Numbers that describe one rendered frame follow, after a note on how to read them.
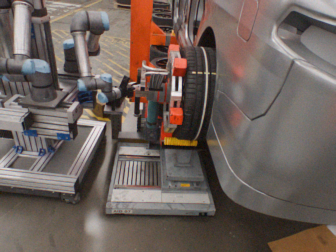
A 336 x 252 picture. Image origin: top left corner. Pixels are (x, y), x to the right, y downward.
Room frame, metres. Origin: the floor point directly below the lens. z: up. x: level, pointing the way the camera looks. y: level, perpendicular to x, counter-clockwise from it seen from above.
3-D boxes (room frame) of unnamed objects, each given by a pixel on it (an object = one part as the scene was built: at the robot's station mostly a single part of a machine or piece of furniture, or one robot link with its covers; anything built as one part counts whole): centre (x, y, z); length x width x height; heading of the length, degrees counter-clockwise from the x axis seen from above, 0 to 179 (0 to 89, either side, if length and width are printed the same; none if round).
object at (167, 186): (1.65, -0.16, 0.13); 0.50 x 0.36 x 0.10; 7
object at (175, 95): (1.62, 0.01, 0.85); 0.54 x 0.07 x 0.54; 7
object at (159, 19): (6.66, 0.45, 0.39); 0.66 x 0.66 x 0.24
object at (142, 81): (1.51, 0.12, 1.03); 0.19 x 0.18 x 0.11; 97
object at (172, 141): (1.52, -0.11, 0.51); 0.29 x 0.06 x 0.06; 97
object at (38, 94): (1.40, 0.81, 0.87); 0.15 x 0.15 x 0.10
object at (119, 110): (2.14, 0.54, 0.44); 0.43 x 0.17 x 0.03; 7
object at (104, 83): (1.52, 0.46, 0.91); 0.11 x 0.08 x 0.11; 121
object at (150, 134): (1.94, 0.02, 0.26); 0.42 x 0.18 x 0.35; 97
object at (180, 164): (1.65, -0.16, 0.32); 0.40 x 0.30 x 0.28; 7
